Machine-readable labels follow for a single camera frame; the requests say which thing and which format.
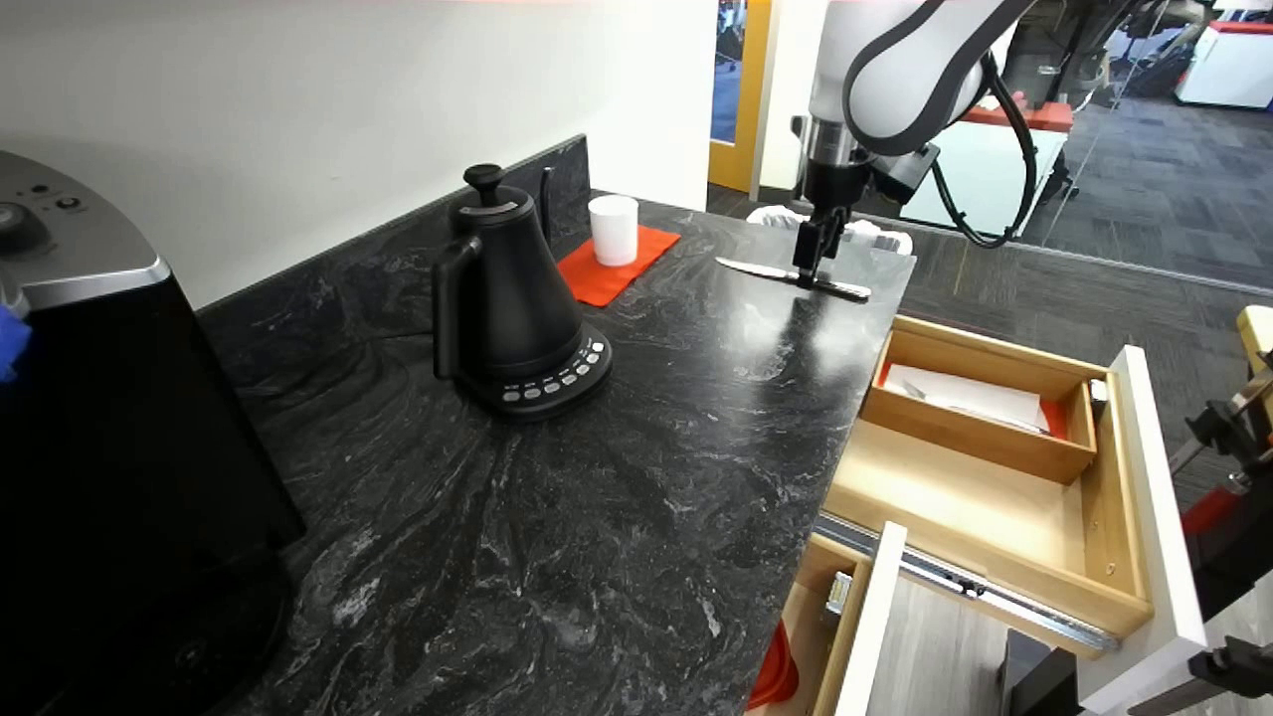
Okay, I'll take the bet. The silver fork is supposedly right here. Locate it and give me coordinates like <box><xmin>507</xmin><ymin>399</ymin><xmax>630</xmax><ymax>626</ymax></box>
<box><xmin>715</xmin><ymin>256</ymin><xmax>874</xmax><ymax>305</ymax></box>

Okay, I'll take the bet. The black camera stand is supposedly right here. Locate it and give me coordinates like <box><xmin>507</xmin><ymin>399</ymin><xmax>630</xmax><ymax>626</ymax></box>
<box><xmin>1182</xmin><ymin>301</ymin><xmax>1273</xmax><ymax>621</ymax></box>

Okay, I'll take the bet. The white cup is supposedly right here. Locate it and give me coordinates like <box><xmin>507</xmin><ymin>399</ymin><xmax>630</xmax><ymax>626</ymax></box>
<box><xmin>585</xmin><ymin>193</ymin><xmax>646</xmax><ymax>276</ymax></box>

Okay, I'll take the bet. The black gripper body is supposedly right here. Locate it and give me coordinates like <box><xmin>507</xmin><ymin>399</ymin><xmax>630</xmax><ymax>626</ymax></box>
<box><xmin>794</xmin><ymin>153</ymin><xmax>883</xmax><ymax>226</ymax></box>

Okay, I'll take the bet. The black block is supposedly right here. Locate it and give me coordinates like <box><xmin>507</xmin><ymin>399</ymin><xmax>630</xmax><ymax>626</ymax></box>
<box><xmin>997</xmin><ymin>626</ymin><xmax>1085</xmax><ymax>716</ymax></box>

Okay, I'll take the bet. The white cabinet red top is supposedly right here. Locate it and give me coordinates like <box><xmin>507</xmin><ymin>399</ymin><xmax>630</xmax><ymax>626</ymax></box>
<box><xmin>912</xmin><ymin>92</ymin><xmax>1079</xmax><ymax>243</ymax></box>
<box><xmin>1175</xmin><ymin>18</ymin><xmax>1273</xmax><ymax>117</ymax></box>

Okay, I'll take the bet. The yellow door frame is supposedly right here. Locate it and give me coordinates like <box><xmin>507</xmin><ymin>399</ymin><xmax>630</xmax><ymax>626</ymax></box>
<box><xmin>704</xmin><ymin>0</ymin><xmax>778</xmax><ymax>203</ymax></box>

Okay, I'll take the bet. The metal drawer rail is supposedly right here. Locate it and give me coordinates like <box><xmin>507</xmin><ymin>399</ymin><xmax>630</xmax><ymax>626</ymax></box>
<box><xmin>812</xmin><ymin>513</ymin><xmax>1123</xmax><ymax>655</ymax></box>

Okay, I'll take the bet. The wooden inner drawer tray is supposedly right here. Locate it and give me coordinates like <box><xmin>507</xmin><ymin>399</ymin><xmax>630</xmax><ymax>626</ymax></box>
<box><xmin>861</xmin><ymin>313</ymin><xmax>1106</xmax><ymax>487</ymax></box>

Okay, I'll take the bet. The white napkin stack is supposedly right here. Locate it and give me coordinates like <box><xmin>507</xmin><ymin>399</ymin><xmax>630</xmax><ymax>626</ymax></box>
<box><xmin>879</xmin><ymin>360</ymin><xmax>1060</xmax><ymax>442</ymax></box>

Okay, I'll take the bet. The blue object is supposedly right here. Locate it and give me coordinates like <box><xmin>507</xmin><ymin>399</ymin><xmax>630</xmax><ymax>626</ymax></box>
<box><xmin>0</xmin><ymin>300</ymin><xmax>36</xmax><ymax>386</ymax></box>

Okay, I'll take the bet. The black electric kettle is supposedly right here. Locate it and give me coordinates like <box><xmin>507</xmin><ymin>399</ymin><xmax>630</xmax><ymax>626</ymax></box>
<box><xmin>428</xmin><ymin>159</ymin><xmax>615</xmax><ymax>421</ymax></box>

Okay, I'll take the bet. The red item in small drawer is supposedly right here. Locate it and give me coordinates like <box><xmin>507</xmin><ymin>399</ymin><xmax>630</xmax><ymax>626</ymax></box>
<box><xmin>743</xmin><ymin>655</ymin><xmax>802</xmax><ymax>716</ymax></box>

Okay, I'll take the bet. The open wooden drawer white front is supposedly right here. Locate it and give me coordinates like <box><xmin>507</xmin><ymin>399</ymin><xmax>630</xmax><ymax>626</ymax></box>
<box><xmin>814</xmin><ymin>309</ymin><xmax>1212</xmax><ymax>716</ymax></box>

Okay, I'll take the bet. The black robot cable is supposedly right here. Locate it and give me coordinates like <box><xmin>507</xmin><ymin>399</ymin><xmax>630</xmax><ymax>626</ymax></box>
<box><xmin>922</xmin><ymin>57</ymin><xmax>1042</xmax><ymax>256</ymax></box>

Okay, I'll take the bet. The black coffee machine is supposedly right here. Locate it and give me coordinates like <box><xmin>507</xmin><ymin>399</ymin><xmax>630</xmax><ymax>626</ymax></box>
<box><xmin>0</xmin><ymin>145</ymin><xmax>309</xmax><ymax>716</ymax></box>

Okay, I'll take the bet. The orange drawer liner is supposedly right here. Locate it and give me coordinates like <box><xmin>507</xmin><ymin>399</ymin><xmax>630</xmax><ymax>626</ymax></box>
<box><xmin>1037</xmin><ymin>395</ymin><xmax>1079</xmax><ymax>442</ymax></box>

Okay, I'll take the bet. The orange tray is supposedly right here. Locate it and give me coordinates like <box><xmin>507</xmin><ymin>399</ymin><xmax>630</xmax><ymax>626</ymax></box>
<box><xmin>554</xmin><ymin>218</ymin><xmax>684</xmax><ymax>313</ymax></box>

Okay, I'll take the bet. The black clamp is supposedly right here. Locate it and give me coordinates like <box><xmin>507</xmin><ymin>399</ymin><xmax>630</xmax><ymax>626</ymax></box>
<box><xmin>1184</xmin><ymin>631</ymin><xmax>1273</xmax><ymax>700</ymax></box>

